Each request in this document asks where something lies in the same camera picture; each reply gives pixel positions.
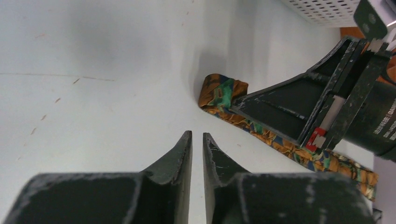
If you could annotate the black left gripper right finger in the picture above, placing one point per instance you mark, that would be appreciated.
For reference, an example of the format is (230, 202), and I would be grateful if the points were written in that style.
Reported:
(233, 195)

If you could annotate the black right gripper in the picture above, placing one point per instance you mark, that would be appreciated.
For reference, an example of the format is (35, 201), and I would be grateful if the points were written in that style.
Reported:
(339, 98)

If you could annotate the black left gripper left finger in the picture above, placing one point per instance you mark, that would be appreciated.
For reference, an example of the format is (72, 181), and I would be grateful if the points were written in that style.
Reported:
(159, 194)

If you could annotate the dark floral patterned tie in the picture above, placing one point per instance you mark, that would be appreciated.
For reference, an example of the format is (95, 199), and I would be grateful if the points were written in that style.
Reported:
(215, 98)

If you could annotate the white plastic mesh basket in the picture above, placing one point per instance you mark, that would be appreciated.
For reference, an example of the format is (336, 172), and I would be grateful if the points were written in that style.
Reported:
(325, 13)

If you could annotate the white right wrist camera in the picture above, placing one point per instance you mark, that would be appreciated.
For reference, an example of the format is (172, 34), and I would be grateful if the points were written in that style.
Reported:
(375, 18)

